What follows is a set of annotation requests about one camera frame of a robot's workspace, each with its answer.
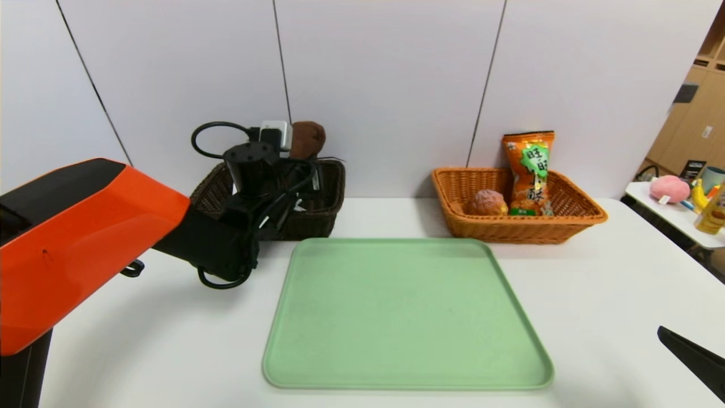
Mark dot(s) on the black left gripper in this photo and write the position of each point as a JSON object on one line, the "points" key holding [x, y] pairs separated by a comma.
{"points": [[300, 178]]}

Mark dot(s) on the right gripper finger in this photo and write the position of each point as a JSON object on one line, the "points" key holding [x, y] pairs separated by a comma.
{"points": [[696, 357]]}

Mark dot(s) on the brown towel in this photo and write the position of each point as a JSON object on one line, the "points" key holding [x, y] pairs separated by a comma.
{"points": [[308, 139]]}

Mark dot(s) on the cream puff bun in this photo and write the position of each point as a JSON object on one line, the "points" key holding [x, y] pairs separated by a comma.
{"points": [[487, 203]]}

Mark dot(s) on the orange snack bag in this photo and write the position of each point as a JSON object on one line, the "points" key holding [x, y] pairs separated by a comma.
{"points": [[529, 170]]}

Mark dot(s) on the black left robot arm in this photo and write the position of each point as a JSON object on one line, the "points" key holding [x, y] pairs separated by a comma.
{"points": [[85, 243]]}

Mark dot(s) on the dark brown wicker basket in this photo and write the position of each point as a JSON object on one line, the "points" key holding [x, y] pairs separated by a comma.
{"points": [[328, 215]]}

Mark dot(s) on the orange wicker basket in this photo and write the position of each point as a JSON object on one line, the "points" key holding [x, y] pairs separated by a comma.
{"points": [[572, 218]]}

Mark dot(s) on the yellow drink bottle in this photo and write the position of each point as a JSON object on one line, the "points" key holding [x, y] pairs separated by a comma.
{"points": [[712, 218]]}

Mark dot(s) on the white side table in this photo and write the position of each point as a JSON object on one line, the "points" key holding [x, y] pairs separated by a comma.
{"points": [[668, 218]]}

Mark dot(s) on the yellow toy banana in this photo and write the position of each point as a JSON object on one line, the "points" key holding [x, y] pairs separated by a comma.
{"points": [[698, 197]]}

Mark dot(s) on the pink plush toy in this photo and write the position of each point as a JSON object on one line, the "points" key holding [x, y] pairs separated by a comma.
{"points": [[669, 190]]}

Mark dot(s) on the light green plastic tray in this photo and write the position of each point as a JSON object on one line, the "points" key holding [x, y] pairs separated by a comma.
{"points": [[408, 317]]}

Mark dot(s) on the teal cup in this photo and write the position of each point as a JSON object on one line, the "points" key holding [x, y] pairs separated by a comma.
{"points": [[712, 178]]}

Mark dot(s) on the small black sign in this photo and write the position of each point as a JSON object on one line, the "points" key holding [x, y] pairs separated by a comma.
{"points": [[691, 171]]}

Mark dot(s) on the wooden cabinet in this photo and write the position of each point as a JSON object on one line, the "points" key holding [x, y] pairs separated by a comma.
{"points": [[694, 130]]}

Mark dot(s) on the small dark grey box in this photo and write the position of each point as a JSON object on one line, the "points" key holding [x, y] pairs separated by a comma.
{"points": [[684, 94]]}

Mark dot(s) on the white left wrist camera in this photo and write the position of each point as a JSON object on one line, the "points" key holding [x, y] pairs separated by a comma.
{"points": [[277, 135]]}

